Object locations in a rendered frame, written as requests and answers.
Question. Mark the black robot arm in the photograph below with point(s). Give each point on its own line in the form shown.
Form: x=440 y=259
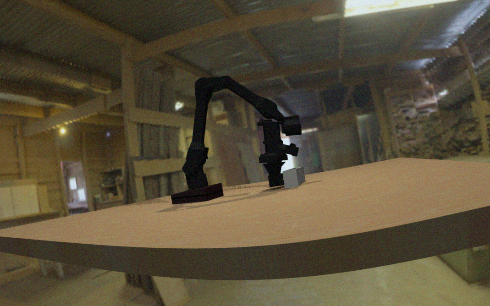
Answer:
x=198 y=153

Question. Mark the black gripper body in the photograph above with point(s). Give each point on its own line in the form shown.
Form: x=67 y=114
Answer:
x=271 y=154

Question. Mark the black two-prong plug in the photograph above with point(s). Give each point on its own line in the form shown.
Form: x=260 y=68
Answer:
x=280 y=180

